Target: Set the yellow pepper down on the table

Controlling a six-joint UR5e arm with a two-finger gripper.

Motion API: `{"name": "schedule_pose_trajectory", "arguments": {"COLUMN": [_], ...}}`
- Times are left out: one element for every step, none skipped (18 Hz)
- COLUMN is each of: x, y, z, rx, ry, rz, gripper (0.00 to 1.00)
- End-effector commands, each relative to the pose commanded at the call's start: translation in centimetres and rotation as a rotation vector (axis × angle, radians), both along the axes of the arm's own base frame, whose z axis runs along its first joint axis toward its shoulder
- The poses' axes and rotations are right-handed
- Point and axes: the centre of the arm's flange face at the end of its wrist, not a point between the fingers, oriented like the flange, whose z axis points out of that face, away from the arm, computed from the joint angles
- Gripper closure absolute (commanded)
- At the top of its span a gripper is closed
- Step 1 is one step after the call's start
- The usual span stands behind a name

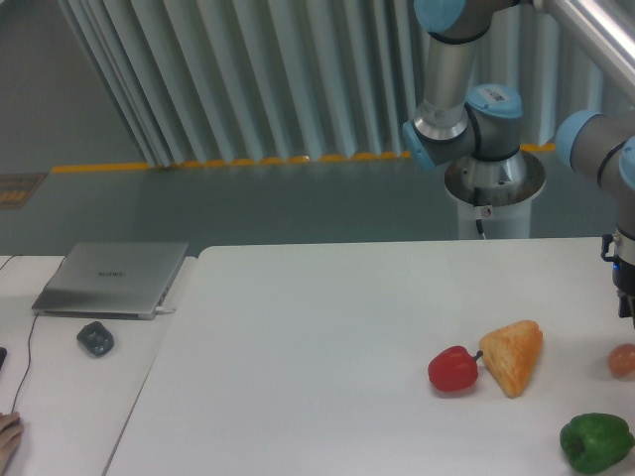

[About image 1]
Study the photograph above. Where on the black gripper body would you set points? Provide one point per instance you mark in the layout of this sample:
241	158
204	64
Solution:
618	250

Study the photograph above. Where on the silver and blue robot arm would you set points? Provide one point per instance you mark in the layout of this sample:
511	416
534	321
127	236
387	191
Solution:
476	131

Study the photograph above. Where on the green bell pepper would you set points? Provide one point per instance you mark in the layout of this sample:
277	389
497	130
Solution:
595	442

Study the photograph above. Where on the red bell pepper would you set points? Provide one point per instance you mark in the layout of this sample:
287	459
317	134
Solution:
454	370

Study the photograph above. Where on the person's hand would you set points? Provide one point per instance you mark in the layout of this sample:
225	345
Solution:
11	436

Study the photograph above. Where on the brown egg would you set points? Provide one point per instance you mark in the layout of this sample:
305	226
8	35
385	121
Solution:
621	361

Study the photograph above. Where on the orange triangular bread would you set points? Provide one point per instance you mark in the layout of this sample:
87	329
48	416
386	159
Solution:
510	354

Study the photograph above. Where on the white USB plug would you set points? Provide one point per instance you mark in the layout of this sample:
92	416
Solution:
161	310

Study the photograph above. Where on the white pleated curtain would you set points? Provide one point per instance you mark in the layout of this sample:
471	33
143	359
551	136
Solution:
225	81

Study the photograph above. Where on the silver closed laptop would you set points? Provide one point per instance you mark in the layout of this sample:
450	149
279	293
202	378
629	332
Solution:
112	279

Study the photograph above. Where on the black device at edge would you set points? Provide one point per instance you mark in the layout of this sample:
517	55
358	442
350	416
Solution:
3	356

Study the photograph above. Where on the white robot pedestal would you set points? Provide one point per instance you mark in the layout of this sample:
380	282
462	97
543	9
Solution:
493	210

